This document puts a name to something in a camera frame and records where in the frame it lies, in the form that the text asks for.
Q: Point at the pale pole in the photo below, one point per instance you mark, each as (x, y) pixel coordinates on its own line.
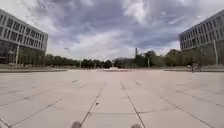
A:
(17, 55)
(216, 53)

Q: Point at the tall dark pole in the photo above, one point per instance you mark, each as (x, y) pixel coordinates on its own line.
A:
(136, 56)

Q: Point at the pale paved plaza ground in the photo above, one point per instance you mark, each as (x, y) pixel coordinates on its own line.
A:
(110, 96)

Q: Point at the person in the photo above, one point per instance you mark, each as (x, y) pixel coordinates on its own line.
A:
(192, 67)

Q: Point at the low raised bed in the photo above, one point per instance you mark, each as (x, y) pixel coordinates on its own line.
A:
(200, 70)
(26, 70)

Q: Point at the row of trees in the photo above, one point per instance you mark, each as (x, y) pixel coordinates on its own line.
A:
(86, 63)

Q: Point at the grey building with glass base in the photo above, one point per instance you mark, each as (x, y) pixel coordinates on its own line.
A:
(20, 36)

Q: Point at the grey building with window rows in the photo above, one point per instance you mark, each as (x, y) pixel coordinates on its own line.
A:
(203, 36)

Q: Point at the robot's own part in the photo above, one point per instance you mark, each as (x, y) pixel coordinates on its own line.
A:
(76, 125)
(135, 126)

